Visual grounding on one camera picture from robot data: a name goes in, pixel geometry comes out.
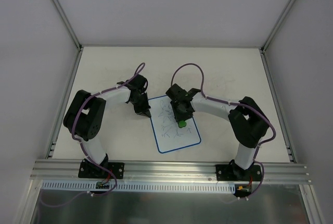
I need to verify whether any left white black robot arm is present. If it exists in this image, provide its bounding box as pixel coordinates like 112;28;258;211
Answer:
63;74;151;178

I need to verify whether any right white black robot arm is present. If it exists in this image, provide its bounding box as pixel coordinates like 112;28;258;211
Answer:
166;84;270;180

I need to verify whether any white slotted cable duct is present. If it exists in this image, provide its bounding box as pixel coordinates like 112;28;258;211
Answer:
41;180;236;194

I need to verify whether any green whiteboard eraser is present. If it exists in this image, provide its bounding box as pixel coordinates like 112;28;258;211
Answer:
177;120;187;128

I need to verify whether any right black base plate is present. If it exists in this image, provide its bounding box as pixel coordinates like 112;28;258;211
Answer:
215;164;262;182

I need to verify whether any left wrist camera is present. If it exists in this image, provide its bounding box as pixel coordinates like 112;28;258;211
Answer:
130;74;148;93

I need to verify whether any left aluminium frame post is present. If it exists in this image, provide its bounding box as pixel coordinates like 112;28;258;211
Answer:
50;0;82;50

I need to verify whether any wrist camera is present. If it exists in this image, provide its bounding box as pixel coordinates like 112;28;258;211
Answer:
130;74;148;93
165;83;187;101

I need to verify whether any right aluminium frame post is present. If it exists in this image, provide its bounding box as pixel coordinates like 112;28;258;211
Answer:
261;0;297;53

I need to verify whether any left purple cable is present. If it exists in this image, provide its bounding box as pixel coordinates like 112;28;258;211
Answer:
39;62;146;207

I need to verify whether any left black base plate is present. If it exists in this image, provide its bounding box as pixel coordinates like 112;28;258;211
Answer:
78;159;124;179

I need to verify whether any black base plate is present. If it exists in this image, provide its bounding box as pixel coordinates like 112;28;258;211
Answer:
215;164;262;182
78;159;124;179

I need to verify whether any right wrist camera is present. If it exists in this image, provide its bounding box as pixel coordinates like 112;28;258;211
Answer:
165;83;187;101

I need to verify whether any aluminium mounting rail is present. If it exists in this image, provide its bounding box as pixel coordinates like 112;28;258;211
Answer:
30;159;312;184

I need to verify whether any aluminium frame post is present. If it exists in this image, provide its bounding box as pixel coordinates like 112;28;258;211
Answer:
261;0;297;53
50;0;82;50

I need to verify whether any blue framed small whiteboard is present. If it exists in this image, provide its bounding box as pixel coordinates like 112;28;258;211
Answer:
148;95;201;154

